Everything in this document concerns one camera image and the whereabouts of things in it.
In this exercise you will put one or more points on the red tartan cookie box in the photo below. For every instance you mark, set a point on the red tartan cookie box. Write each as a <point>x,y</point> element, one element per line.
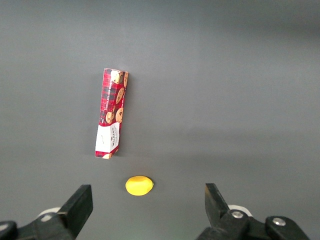
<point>111,112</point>

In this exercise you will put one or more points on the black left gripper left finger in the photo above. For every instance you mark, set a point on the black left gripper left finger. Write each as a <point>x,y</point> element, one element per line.
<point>75,210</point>

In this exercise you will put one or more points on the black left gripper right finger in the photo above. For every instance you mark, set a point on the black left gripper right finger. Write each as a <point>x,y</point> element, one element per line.
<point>217,212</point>

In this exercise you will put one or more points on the yellow lemon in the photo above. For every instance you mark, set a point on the yellow lemon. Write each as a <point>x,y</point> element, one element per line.
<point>138,185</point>

